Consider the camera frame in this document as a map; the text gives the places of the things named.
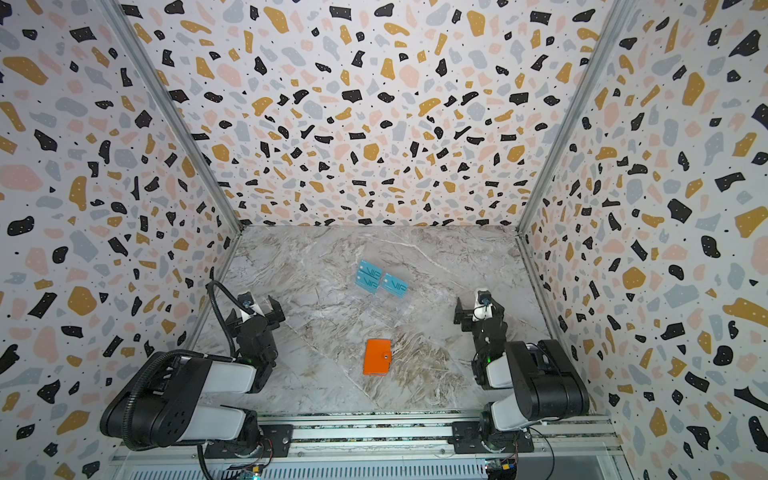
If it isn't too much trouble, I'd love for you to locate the orange card holder wallet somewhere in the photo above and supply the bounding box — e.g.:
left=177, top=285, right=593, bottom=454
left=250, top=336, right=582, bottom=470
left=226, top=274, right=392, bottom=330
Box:
left=363, top=339, right=392, bottom=376

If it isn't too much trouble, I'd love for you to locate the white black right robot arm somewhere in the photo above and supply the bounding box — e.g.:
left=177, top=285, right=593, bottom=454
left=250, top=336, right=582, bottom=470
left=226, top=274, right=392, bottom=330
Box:
left=450, top=290, right=590, bottom=454

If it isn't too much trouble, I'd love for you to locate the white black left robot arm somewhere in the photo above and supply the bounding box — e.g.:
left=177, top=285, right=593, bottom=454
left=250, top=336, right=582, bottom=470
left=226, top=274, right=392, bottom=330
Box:
left=99, top=294, right=285, bottom=456

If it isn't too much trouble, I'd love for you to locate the teal VIP card right upper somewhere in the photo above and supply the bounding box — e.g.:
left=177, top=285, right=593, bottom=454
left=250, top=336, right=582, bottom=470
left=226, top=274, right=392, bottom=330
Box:
left=382, top=273, right=409, bottom=298

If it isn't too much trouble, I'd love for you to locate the teal vip card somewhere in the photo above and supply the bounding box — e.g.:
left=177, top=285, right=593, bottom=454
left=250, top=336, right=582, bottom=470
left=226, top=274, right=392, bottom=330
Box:
left=355, top=273, right=380, bottom=294
left=358, top=260, right=383, bottom=282
left=382, top=273, right=409, bottom=298

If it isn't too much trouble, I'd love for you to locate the clear acrylic card display stand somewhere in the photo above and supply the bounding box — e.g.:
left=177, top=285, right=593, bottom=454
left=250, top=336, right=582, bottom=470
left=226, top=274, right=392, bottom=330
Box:
left=354, top=262, right=410, bottom=323

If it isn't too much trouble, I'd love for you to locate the teal VIP card left lower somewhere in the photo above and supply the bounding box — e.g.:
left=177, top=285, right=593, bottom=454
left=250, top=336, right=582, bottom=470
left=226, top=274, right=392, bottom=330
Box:
left=355, top=273, right=380, bottom=294

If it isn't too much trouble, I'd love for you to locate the teal VIP card left upper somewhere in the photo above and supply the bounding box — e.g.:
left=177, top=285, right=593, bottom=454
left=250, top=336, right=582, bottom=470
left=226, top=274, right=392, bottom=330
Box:
left=358, top=260, right=383, bottom=282

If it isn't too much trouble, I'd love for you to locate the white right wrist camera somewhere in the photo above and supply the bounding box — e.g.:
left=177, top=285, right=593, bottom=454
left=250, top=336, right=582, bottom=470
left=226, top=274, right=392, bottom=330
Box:
left=472, top=289, right=494, bottom=321

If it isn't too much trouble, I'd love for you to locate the black corrugated cable hose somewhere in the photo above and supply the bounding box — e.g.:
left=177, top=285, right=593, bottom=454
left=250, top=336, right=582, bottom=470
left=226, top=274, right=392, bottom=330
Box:
left=119, top=279, right=256, bottom=452

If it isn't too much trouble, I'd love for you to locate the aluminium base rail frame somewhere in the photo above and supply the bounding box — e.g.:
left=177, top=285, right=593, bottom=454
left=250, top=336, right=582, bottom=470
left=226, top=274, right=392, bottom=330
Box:
left=106, top=410, right=633, bottom=479

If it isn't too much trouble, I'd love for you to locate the aluminium corner post right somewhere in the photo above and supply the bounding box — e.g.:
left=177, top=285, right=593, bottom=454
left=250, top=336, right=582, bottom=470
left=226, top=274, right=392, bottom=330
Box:
left=516, top=0, right=636, bottom=235

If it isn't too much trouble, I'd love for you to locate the aluminium corner post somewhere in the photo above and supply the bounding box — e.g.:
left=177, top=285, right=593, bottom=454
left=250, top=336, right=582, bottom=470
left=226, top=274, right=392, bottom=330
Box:
left=516, top=0, right=636, bottom=235
left=95, top=1, right=243, bottom=236

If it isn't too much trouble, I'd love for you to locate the aluminium corner post left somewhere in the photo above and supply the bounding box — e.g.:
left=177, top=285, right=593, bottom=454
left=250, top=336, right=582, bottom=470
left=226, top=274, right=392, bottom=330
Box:
left=95, top=1, right=243, bottom=236

